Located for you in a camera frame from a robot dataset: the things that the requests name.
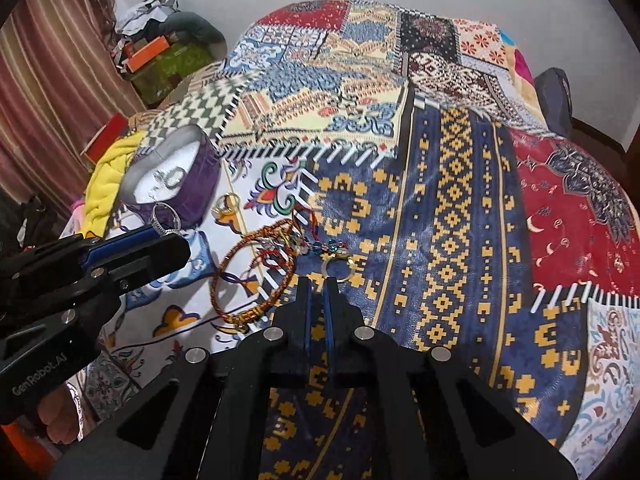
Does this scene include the round purple jewelry box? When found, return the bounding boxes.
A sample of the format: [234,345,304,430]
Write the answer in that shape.
[120,124,224,229]

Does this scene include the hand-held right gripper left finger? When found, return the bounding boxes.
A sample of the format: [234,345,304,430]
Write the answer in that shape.
[50,276,326,480]

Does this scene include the yellow cloth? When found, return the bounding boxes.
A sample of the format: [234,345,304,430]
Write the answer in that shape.
[82,132,148,238]

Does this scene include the plain gold ring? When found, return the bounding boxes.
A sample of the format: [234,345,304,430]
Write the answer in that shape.
[321,255,358,282]

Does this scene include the gold ring with stone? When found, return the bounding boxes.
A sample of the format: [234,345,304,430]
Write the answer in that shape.
[212,192,244,222]

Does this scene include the person's left hand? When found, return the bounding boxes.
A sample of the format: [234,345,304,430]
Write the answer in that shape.
[35,372,86,443]

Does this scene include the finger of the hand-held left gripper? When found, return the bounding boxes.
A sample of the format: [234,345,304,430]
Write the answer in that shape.
[65,234,192,321]
[0,225,166,286]

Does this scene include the silver earrings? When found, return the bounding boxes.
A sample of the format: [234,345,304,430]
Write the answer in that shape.
[149,166,187,200]

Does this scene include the striped curtain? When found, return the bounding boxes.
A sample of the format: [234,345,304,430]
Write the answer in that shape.
[0,0,151,216]

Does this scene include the red box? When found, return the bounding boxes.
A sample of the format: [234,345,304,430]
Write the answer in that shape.
[80,112,130,165]

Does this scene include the patchwork printed blanket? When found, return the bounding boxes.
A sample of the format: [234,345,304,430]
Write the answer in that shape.
[60,0,640,480]

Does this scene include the green bag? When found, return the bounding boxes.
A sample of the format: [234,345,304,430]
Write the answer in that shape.
[129,40,226,106]

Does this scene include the dark grey bag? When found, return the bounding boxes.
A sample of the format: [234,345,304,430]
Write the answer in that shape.
[534,67,573,137]

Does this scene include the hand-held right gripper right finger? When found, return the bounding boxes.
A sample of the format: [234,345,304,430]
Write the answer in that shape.
[322,276,587,480]

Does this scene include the orange box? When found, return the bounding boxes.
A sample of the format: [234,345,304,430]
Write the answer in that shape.
[122,36,171,75]

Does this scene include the pile of clutter boxes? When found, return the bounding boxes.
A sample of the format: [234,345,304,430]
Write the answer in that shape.
[111,0,226,61]

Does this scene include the beaded thread bracelet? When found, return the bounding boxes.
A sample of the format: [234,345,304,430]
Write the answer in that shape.
[292,199,352,262]

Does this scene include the silver ring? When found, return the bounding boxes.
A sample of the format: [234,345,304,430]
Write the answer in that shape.
[150,202,182,237]

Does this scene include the red and gold thread bangle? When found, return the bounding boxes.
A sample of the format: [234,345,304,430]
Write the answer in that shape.
[210,217,302,334]

